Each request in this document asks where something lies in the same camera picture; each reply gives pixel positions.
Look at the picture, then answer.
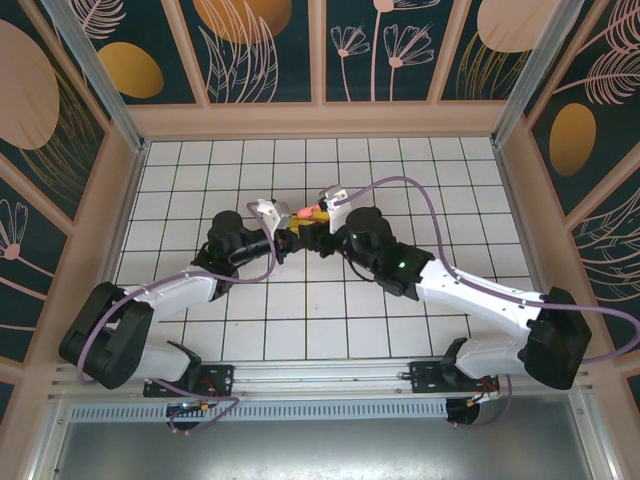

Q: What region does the small circuit board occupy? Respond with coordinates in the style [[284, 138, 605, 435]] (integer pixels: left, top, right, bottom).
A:
[[166, 399, 214, 419]]

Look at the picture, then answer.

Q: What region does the black connector housing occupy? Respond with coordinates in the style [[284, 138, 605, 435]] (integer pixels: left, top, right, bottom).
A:
[[446, 398, 484, 426]]

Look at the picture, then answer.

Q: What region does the grey metal sheet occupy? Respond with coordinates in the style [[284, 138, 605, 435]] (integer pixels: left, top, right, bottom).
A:
[[29, 419, 616, 480]]

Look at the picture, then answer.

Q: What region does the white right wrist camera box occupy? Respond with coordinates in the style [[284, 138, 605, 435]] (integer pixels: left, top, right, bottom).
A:
[[318, 183, 352, 236]]

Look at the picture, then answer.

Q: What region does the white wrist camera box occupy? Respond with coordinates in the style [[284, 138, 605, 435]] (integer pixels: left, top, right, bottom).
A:
[[248, 198, 294, 236], [318, 183, 352, 236]]

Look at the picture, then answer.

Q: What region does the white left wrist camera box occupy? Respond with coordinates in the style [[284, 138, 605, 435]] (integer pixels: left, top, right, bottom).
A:
[[248, 198, 294, 236]]

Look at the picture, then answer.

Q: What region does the purple cable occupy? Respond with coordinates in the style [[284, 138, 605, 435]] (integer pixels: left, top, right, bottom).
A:
[[77, 201, 281, 436], [337, 175, 640, 430]]

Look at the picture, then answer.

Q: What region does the aluminium side rail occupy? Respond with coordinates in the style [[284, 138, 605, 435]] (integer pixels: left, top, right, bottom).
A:
[[492, 139, 571, 357], [47, 142, 151, 371]]

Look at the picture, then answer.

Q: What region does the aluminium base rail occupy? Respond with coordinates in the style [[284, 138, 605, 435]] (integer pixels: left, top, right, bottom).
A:
[[47, 353, 599, 401]]

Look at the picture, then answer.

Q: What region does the grey slotted cable duct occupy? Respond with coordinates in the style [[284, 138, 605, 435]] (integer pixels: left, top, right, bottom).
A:
[[69, 398, 450, 422]]

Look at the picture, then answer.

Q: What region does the aluminium corner post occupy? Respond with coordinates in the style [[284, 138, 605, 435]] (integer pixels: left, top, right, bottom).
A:
[[39, 0, 149, 154], [489, 0, 576, 146]]

